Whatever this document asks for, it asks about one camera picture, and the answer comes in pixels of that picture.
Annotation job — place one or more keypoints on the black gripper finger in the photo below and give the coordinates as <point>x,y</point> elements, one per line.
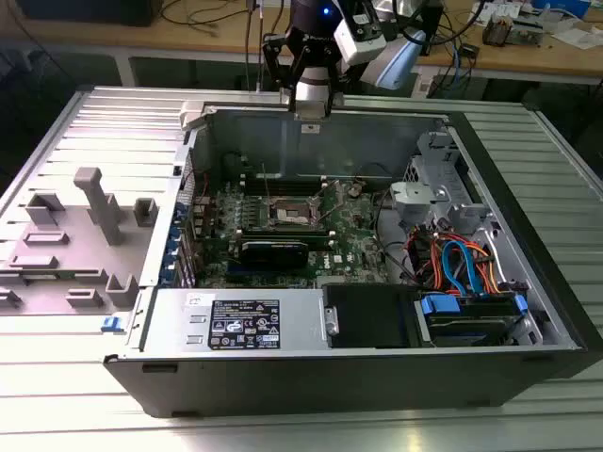
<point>335,101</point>
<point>272,59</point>

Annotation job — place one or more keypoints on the silver CPU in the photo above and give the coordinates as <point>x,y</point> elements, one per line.
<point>311,111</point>

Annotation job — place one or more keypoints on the metal locking lever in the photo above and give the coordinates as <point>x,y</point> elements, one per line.
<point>267,181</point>
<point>328,214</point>

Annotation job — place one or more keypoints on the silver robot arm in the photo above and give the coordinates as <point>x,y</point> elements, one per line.
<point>399,61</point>

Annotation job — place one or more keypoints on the CPU socket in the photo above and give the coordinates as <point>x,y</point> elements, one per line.
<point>292,212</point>

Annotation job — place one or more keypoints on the black drive bay cover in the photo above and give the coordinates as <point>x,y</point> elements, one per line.
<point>367,315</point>

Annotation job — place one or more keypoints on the white case sticker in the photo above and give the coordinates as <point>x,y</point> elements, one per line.
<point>311,128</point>

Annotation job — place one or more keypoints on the round coin cell battery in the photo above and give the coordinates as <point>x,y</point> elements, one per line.
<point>355,190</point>

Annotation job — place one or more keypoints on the black box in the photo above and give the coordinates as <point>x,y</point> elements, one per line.
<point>434,28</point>

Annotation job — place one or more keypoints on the green motherboard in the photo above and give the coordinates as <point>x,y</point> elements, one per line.
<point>351,226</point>

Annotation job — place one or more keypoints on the silver metal drive cage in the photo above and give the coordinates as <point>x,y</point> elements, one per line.
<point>438,188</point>

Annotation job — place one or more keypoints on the small black adapter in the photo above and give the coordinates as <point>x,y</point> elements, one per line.
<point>469,51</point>

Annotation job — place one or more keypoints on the black graphics card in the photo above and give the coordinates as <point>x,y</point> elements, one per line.
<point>273,254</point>

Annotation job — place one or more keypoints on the copper finned heatsink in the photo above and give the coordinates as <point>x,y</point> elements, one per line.
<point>498,30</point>

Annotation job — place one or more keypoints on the black computer tower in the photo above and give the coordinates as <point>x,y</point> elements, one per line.
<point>94,11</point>

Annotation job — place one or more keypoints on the white leaflet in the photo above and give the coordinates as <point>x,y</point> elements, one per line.
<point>494,7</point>

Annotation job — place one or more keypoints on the wooden desk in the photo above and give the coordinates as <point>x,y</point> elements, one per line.
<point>518,61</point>

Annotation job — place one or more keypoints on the loose green circuit board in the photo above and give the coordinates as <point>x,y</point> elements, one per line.
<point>532,33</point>

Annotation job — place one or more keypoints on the hard disk in blue carrier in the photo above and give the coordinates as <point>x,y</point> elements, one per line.
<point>440,303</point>

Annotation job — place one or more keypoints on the white papers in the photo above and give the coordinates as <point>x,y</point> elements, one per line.
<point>579,35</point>

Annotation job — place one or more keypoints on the grey parts rack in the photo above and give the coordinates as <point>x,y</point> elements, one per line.
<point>80,245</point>

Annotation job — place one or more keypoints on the silver power supply unit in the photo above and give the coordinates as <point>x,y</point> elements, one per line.
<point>169,325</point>

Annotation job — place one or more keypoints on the black PC case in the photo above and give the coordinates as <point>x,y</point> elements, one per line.
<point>330,386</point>

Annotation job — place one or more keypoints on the blue case latch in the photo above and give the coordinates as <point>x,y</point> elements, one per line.
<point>110,324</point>

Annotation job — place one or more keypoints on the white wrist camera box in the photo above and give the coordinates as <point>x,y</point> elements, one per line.
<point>360,44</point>

